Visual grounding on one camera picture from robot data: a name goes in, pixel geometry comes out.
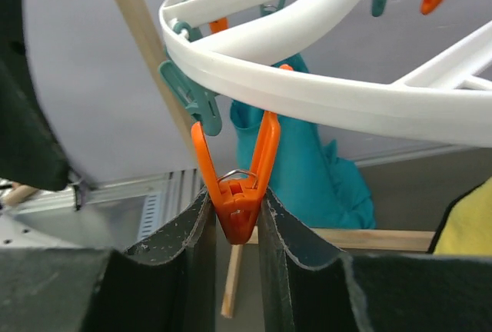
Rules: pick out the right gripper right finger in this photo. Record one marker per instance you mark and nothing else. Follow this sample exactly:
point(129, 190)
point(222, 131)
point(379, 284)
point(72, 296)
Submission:
point(308, 284)

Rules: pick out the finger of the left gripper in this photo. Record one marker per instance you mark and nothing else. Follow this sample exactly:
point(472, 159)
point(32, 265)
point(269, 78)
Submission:
point(30, 152)

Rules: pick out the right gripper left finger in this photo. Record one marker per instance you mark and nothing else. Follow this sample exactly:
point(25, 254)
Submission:
point(164, 283)

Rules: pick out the orange clothespin front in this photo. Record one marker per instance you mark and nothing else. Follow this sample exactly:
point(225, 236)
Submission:
point(237, 195)

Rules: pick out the teal clothespin front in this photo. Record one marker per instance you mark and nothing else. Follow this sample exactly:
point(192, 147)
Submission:
point(198, 101)

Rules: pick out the teal cloth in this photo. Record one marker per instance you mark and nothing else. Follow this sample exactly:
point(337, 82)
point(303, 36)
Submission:
point(315, 184)

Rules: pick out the yellow cloth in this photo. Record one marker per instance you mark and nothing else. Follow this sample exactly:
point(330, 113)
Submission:
point(465, 229)

